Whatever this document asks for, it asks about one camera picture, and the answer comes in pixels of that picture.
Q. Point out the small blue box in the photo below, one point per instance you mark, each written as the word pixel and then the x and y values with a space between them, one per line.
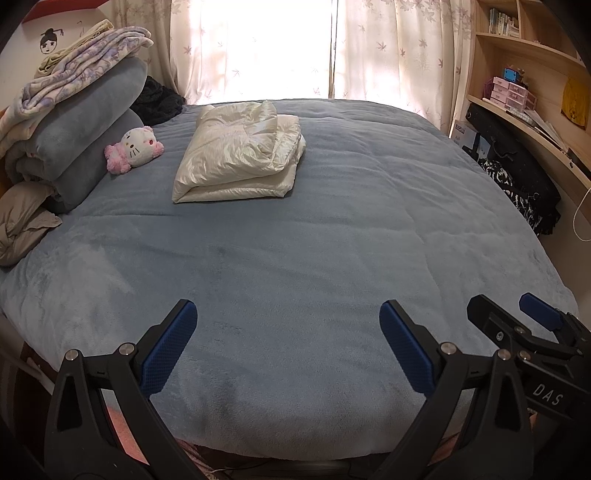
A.
pixel 512 74

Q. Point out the wooden shelf unit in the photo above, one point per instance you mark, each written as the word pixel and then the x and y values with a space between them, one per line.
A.
pixel 545 50

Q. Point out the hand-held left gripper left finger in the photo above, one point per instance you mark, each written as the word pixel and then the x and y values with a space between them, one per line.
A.
pixel 168 350

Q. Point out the cartoon face wall sticker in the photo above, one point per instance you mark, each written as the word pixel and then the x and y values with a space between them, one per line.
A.
pixel 49 41

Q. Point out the black white patterned garment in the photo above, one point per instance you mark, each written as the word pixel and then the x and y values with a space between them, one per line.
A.
pixel 503 180

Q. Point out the beige pillow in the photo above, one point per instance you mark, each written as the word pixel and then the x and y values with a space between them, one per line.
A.
pixel 23 221

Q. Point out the pink white cat plush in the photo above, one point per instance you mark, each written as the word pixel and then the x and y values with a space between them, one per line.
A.
pixel 136 145

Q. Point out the black fuzzy cloth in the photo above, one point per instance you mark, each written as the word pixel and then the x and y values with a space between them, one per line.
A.
pixel 159 101

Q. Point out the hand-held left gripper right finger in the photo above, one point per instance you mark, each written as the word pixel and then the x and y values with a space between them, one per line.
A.
pixel 406 350

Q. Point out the white cardboard box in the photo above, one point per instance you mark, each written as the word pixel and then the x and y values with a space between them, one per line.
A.
pixel 466 136

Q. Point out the red wall shelf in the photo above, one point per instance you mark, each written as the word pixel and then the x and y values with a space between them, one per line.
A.
pixel 60 8

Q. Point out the yellow cloth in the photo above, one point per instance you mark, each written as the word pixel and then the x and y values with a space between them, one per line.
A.
pixel 577 101

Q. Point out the purple floral blanket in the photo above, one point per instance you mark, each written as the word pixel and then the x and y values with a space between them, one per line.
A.
pixel 78 60

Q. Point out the cream folded cloth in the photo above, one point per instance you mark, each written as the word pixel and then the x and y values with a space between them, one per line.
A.
pixel 87 34

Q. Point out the pink mini drawer organizer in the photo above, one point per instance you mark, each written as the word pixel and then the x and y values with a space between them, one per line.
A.
pixel 510 94

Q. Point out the row of books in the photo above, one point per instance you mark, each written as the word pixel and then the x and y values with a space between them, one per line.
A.
pixel 503 22

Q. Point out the blue-grey bed blanket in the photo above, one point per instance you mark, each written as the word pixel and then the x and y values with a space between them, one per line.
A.
pixel 300 258

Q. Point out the papers on shelf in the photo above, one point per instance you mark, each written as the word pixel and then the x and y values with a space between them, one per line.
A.
pixel 540 124

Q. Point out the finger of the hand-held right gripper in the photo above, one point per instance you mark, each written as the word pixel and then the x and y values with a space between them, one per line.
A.
pixel 489 316
pixel 538 308

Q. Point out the long black bag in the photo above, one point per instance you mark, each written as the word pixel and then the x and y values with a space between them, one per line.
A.
pixel 521 152

